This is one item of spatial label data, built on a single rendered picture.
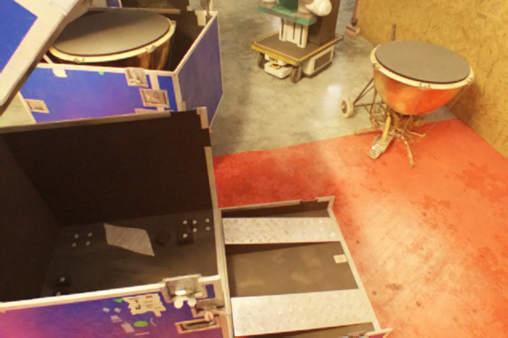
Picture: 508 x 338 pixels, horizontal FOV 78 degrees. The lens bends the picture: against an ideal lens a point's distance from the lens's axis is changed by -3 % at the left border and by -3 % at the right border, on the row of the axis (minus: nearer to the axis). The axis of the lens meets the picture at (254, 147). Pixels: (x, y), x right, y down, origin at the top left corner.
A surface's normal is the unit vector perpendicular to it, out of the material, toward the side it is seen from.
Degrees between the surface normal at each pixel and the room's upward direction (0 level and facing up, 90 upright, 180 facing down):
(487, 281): 0
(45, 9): 90
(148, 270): 0
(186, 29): 90
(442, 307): 0
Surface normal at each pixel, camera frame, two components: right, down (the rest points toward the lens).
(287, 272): 0.03, -0.75
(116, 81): -0.15, 0.65
